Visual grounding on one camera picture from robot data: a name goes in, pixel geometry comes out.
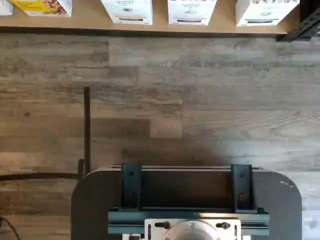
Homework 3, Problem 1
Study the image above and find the white box yellow strip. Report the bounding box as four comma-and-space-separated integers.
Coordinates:
101, 0, 153, 25

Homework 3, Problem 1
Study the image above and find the white box pink strip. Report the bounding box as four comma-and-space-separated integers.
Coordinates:
167, 0, 218, 26

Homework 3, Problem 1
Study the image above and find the light wooden shelf board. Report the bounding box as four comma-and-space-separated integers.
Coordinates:
0, 0, 302, 36

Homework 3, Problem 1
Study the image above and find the white box grey strip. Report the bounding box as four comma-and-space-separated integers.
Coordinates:
235, 0, 301, 27

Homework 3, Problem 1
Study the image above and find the purely elizabeth yellow granola box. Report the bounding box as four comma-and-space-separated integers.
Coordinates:
11, 0, 73, 18

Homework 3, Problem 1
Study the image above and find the white slotted mounting plate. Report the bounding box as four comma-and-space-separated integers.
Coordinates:
144, 217, 242, 240

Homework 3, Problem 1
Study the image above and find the teal metal bracket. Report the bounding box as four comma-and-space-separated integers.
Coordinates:
121, 163, 143, 211
231, 164, 254, 214

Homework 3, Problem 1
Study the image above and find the dark grey robot base plate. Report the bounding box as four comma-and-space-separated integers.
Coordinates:
71, 164, 303, 240

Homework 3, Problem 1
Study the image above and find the teal metal cross rail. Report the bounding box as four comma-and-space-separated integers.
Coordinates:
107, 207, 270, 236

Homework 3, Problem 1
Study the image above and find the black floor cable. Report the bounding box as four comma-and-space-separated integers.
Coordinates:
0, 159, 85, 181

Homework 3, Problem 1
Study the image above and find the thin black cable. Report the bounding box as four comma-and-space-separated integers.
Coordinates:
0, 216, 18, 240

